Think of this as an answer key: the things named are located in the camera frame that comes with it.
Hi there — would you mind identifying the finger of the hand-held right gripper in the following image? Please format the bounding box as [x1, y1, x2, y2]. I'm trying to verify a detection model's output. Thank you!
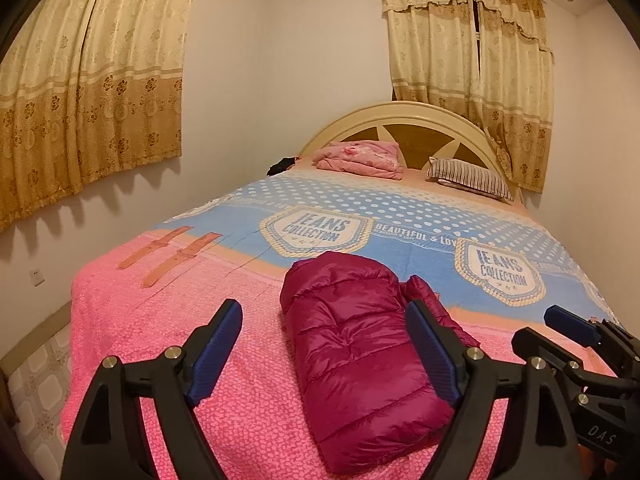
[511, 327, 640, 411]
[544, 305, 640, 361]

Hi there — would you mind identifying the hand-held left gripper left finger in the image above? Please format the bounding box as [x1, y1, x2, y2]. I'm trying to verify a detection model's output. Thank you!
[60, 298, 244, 480]

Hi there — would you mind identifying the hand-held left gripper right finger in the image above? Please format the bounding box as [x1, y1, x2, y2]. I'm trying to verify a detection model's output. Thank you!
[405, 300, 585, 480]

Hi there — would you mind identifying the magenta puffer jacket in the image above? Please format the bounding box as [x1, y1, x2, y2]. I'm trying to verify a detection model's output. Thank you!
[279, 251, 481, 476]

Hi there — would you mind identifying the pink and blue printed bedspread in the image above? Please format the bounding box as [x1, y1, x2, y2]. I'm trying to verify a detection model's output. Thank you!
[62, 160, 626, 480]

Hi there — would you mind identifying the striped pillow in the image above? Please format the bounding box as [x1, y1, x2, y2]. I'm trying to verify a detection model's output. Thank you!
[426, 157, 516, 203]

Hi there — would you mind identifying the dark cloth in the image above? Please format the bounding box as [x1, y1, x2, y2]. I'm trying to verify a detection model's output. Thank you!
[266, 157, 300, 177]

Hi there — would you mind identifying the pink folded quilt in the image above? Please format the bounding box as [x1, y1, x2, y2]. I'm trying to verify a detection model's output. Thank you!
[314, 140, 405, 182]

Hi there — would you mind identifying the cream wooden bed headboard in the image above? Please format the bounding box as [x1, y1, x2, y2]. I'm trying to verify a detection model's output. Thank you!
[298, 101, 523, 201]

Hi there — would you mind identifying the cream and gold floral curtain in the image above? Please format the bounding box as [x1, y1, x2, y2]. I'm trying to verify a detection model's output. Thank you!
[382, 0, 555, 193]
[0, 0, 201, 233]

